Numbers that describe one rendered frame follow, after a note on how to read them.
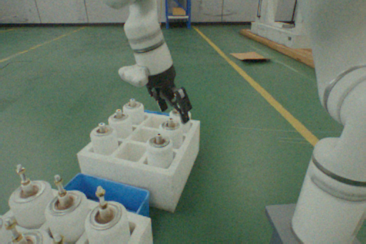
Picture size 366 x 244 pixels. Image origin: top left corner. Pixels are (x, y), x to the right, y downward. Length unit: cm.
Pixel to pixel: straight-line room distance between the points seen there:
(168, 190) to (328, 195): 54
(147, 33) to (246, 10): 653
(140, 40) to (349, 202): 44
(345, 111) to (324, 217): 19
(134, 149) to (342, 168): 75
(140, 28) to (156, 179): 54
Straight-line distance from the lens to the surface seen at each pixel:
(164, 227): 89
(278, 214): 57
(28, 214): 75
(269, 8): 469
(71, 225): 67
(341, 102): 37
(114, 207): 63
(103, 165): 91
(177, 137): 90
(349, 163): 40
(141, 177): 85
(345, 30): 36
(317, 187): 44
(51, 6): 713
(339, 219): 47
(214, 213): 93
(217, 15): 673
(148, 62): 47
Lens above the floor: 72
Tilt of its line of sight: 26 degrees down
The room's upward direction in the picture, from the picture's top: straight up
